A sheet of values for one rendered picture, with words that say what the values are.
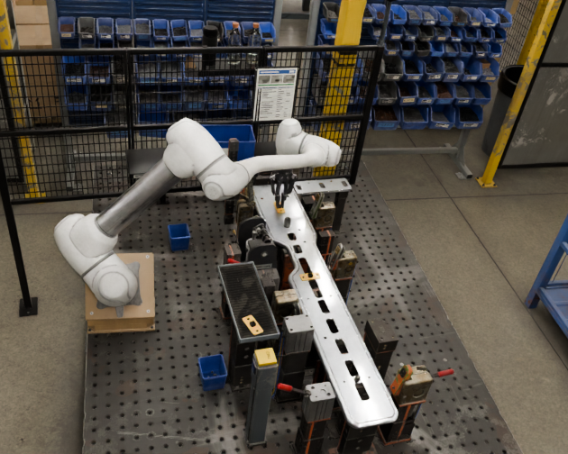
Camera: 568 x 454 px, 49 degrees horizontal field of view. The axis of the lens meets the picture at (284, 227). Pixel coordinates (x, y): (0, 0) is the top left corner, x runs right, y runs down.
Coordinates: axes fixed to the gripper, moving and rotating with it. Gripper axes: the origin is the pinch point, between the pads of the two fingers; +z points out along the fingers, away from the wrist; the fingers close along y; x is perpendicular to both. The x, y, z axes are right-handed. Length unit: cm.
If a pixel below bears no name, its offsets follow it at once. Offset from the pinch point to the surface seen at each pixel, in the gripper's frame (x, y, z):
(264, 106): 54, 5, -19
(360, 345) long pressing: -85, 7, 5
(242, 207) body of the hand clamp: -2.8, -18.8, 0.0
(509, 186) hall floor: 128, 245, 105
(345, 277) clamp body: -42.8, 18.4, 12.0
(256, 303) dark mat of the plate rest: -72, -31, -11
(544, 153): 133, 271, 78
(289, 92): 54, 18, -26
